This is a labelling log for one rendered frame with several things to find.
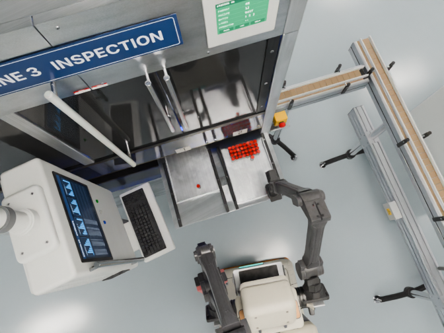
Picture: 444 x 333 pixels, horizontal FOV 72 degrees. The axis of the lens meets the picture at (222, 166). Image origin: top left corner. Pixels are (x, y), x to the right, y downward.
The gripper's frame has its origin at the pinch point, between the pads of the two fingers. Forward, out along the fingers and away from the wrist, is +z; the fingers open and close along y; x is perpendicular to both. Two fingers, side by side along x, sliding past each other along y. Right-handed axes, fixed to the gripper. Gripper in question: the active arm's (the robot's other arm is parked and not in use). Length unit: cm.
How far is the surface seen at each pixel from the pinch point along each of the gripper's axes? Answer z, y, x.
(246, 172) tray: 2.2, 17.6, 10.0
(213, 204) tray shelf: 2.4, 4.7, 34.3
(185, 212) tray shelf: 2, 5, 51
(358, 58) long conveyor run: 0, 68, -81
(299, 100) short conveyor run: -3, 50, -35
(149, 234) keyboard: 7, -1, 75
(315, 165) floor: 91, 26, -60
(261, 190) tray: 2.3, 4.2, 4.5
